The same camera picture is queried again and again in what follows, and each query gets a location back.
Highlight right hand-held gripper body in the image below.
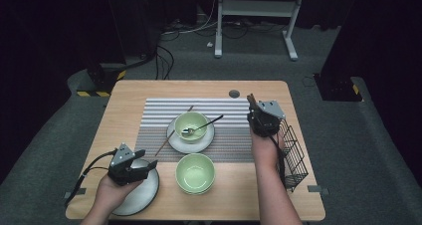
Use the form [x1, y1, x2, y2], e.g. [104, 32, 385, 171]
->
[247, 99, 288, 139]

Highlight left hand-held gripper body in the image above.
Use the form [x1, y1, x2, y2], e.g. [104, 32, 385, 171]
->
[106, 142, 149, 187]

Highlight brown wooden chopstick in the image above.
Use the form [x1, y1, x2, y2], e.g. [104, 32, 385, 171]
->
[154, 105, 195, 157]
[246, 93, 259, 109]

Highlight grey dark-rimmed plate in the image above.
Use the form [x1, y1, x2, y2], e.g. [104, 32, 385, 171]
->
[110, 157, 160, 217]
[165, 114, 216, 155]

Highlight metal spoon with dark handle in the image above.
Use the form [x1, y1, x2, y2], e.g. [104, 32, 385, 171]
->
[181, 113, 225, 135]

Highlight black wire cutlery basket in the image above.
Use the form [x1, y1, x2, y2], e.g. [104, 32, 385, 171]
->
[277, 117, 310, 193]

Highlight large pale green bowl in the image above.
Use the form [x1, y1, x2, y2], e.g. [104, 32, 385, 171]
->
[175, 152, 216, 196]

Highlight person's left hand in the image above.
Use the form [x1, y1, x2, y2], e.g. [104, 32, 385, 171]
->
[96, 175, 144, 213]

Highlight person's right hand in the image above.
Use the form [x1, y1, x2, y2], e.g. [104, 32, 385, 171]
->
[250, 131, 287, 173]

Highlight striped woven placemat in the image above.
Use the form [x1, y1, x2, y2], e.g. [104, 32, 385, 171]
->
[132, 97, 258, 163]

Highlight grey tape strip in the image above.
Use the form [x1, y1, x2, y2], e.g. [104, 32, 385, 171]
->
[306, 184, 330, 196]
[63, 187, 88, 200]

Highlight black yellow-striped stand base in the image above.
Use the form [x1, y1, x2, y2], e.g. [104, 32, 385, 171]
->
[76, 61, 129, 99]

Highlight left hand-held gripper black cable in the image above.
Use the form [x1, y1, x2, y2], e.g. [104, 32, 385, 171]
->
[64, 149, 119, 208]

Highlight tangled floor cable bundle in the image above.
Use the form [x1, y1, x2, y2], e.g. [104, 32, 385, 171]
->
[160, 16, 287, 41]

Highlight black floor cables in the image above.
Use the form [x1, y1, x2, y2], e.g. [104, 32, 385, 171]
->
[154, 44, 175, 81]

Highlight white metal stand frame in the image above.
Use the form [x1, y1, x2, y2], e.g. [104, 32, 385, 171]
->
[213, 0, 308, 62]

